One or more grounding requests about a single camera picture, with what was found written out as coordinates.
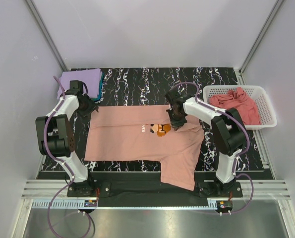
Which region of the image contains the left white cable duct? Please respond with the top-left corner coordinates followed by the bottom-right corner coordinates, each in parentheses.
top-left (32, 199), bottom-right (86, 209)

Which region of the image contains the purple cable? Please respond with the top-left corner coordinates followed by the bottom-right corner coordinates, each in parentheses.
top-left (44, 76), bottom-right (96, 238)
top-left (168, 82), bottom-right (256, 214)

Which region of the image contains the white plastic laundry basket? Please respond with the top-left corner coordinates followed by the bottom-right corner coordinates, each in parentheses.
top-left (202, 85), bottom-right (277, 130)

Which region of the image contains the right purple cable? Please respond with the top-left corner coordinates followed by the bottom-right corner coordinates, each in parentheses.
top-left (168, 82), bottom-right (256, 214)

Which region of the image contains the right white cable duct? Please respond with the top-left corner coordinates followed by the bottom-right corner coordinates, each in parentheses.
top-left (207, 200), bottom-right (217, 209)

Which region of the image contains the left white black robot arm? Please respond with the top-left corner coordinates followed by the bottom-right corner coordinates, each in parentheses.
top-left (35, 77), bottom-right (98, 197)

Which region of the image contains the purple folded t shirt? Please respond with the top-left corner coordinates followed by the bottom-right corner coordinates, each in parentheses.
top-left (57, 68), bottom-right (102, 99)

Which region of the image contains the teal folded t shirt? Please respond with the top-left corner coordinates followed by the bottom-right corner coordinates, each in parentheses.
top-left (88, 71), bottom-right (104, 102)

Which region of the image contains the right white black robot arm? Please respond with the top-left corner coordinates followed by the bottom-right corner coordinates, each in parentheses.
top-left (165, 83), bottom-right (250, 197)

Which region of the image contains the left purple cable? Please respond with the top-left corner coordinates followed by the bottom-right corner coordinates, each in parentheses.
top-left (44, 76), bottom-right (96, 238)

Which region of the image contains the pink printed t shirt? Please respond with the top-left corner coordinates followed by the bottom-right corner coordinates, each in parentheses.
top-left (84, 105), bottom-right (204, 191)

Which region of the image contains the red crumpled t shirt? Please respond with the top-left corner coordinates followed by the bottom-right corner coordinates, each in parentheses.
top-left (209, 87), bottom-right (262, 125)

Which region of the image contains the white cable duct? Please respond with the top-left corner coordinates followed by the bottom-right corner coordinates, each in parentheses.
top-left (207, 200), bottom-right (217, 209)
top-left (32, 199), bottom-right (86, 209)

